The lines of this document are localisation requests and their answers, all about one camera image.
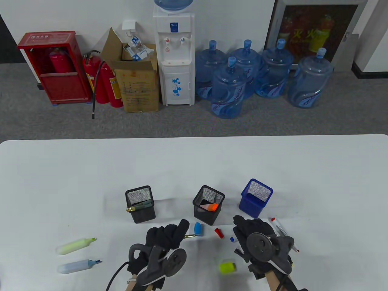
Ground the person's left hand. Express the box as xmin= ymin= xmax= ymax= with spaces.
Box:
xmin=127 ymin=219 xmax=190 ymax=291

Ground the person's right hand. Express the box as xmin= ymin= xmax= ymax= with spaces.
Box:
xmin=233 ymin=215 xmax=294 ymax=279

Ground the yellow-green highlighter pen cap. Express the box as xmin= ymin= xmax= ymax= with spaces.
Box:
xmin=219 ymin=261 xmax=237 ymax=275

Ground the person's right forearm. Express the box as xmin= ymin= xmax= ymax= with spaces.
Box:
xmin=265 ymin=270 xmax=306 ymax=291

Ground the person's left forearm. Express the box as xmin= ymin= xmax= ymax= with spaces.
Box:
xmin=126 ymin=273 xmax=143 ymax=291

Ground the blue mesh pen holder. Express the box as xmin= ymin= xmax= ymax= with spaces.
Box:
xmin=238 ymin=178 xmax=274 ymax=219

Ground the black mesh pen holder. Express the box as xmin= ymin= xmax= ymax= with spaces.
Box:
xmin=192 ymin=185 xmax=226 ymax=226
xmin=125 ymin=185 xmax=156 ymax=224

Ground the white marker with red end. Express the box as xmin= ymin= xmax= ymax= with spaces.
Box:
xmin=271 ymin=217 xmax=300 ymax=253

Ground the green highlighter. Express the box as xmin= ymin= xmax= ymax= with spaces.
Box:
xmin=56 ymin=238 xmax=98 ymax=256

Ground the blue highlighter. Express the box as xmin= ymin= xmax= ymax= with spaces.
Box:
xmin=58 ymin=259 xmax=103 ymax=275

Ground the blue water jug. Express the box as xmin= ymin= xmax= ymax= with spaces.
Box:
xmin=287 ymin=48 xmax=334 ymax=109
xmin=196 ymin=40 xmax=228 ymax=100
xmin=211 ymin=56 xmax=247 ymax=119
xmin=255 ymin=38 xmax=294 ymax=99
xmin=229 ymin=39 xmax=261 ymax=99

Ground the open cardboard box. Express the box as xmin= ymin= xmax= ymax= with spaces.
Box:
xmin=100 ymin=27 xmax=160 ymax=113

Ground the white water dispenser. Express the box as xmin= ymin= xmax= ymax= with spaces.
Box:
xmin=152 ymin=5 xmax=195 ymax=106

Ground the red extinguisher with yellow label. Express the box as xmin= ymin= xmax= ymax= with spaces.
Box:
xmin=100 ymin=62 xmax=124 ymax=108

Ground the red fire extinguisher cabinet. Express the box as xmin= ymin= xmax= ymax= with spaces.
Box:
xmin=17 ymin=30 xmax=93 ymax=105

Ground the pile of plastic wrappers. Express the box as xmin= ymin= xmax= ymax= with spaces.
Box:
xmin=123 ymin=36 xmax=156 ymax=62

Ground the red extinguisher inside cabinet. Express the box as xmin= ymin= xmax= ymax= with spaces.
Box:
xmin=49 ymin=47 xmax=75 ymax=74

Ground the blue bottle on dispenser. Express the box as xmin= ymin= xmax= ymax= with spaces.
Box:
xmin=154 ymin=0 xmax=194 ymax=12

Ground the dark door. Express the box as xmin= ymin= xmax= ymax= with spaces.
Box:
xmin=0 ymin=14 xmax=28 ymax=65

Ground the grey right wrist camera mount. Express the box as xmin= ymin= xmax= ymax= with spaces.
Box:
xmin=246 ymin=232 xmax=295 ymax=275

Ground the black cable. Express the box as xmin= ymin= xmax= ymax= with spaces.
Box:
xmin=105 ymin=262 xmax=131 ymax=291

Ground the red extinguisher with black hose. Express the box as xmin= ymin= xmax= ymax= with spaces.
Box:
xmin=82 ymin=50 xmax=106 ymax=120

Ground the glass-fronted wall fire cabinet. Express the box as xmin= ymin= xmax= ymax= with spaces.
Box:
xmin=264 ymin=0 xmax=369 ymax=73

